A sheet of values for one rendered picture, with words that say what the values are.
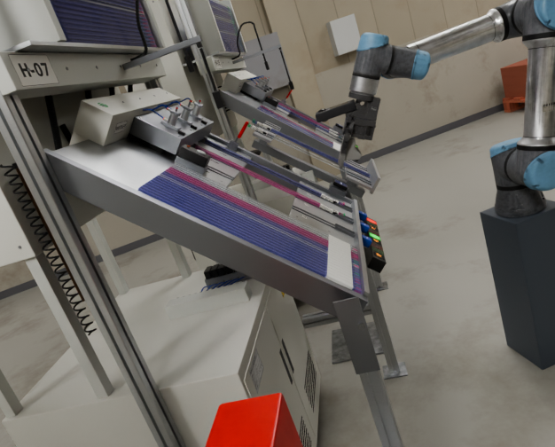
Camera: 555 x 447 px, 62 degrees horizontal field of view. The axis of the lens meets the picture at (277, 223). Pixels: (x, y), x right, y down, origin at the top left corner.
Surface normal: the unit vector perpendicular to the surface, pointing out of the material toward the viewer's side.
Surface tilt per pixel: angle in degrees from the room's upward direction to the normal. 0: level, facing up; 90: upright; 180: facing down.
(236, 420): 0
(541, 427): 0
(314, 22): 90
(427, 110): 90
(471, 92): 90
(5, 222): 90
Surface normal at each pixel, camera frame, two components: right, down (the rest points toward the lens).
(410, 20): 0.21, 0.22
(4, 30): -0.12, 0.33
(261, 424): -0.31, -0.91
